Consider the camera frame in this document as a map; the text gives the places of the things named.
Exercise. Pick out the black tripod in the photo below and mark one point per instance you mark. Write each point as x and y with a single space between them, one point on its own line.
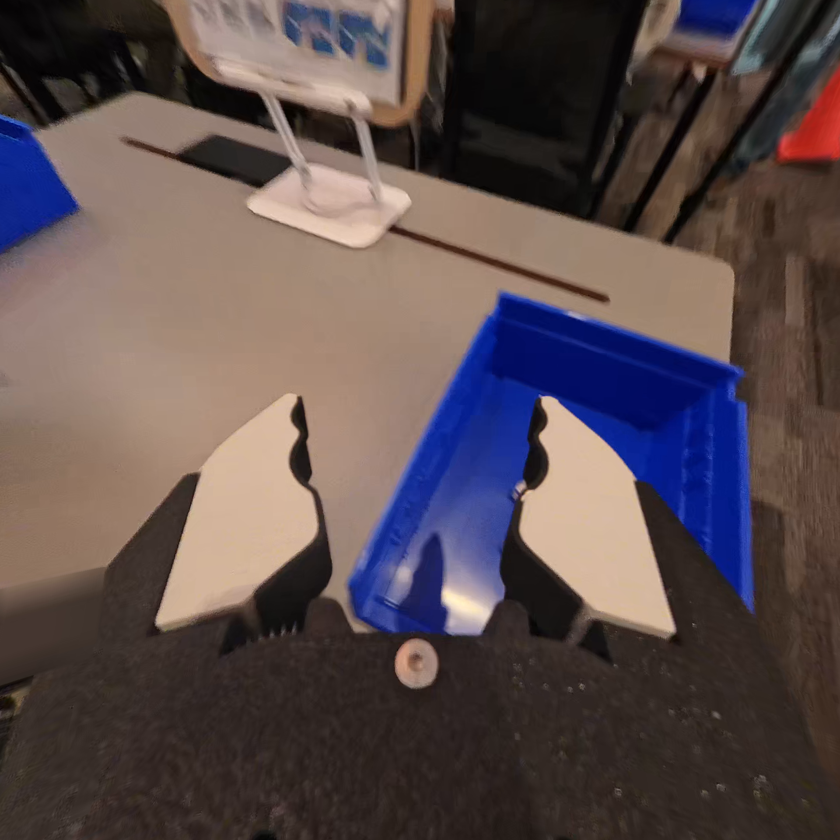
673 151

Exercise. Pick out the wide blue storage bin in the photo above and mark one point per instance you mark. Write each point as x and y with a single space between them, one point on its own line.
33 190

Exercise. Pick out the instruction poster board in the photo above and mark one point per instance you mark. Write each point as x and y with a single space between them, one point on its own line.
262 26

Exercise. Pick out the orange plastic object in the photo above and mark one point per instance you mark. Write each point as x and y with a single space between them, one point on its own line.
814 131

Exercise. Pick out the black smartphone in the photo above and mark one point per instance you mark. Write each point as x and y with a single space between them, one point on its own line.
236 161

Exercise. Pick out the black chair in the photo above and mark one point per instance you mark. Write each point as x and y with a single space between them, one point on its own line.
538 98

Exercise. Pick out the narrow blue storage bin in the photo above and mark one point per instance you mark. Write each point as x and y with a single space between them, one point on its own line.
459 472

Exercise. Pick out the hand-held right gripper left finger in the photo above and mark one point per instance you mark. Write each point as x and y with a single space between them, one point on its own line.
249 518

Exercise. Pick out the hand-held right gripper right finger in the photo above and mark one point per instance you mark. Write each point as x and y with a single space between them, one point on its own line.
590 525

